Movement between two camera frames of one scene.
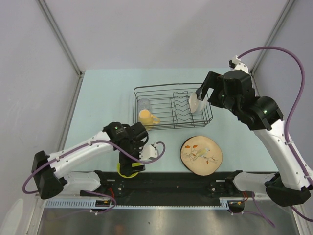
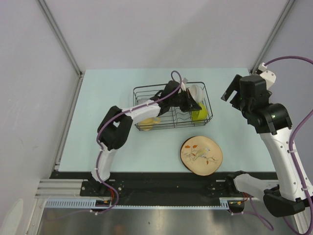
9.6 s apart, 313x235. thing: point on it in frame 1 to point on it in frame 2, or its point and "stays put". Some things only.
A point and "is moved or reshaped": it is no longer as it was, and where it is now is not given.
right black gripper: (214, 81) to (234, 85)
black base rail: (134, 185) stays put
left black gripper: (125, 165) to (190, 104)
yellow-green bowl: (134, 164) to (200, 115)
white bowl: (196, 105) is moved or reshaped
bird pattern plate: (201, 154) stays put
